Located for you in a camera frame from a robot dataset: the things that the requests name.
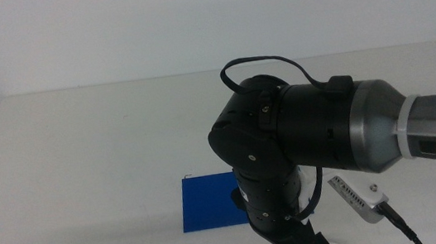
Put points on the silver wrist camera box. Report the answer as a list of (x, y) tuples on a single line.
[(371, 203)]

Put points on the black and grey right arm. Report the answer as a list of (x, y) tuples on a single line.
[(318, 126)]

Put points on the blue rectangular mat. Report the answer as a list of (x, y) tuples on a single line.
[(207, 202)]

